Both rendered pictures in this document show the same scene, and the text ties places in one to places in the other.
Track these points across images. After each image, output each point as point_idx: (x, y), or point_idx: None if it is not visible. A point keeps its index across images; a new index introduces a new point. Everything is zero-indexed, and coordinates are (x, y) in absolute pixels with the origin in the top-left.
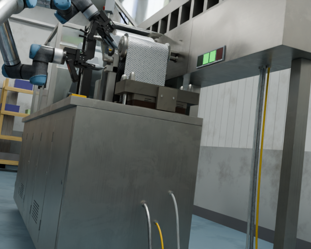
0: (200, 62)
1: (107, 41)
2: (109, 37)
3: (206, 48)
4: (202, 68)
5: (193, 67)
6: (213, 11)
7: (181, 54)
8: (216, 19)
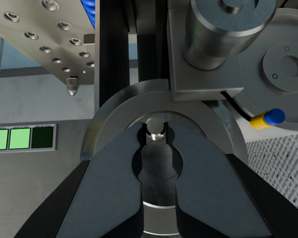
0: (40, 132)
1: (194, 177)
2: (37, 211)
3: (28, 159)
4: (36, 121)
5: (70, 128)
6: (9, 237)
7: None
8: None
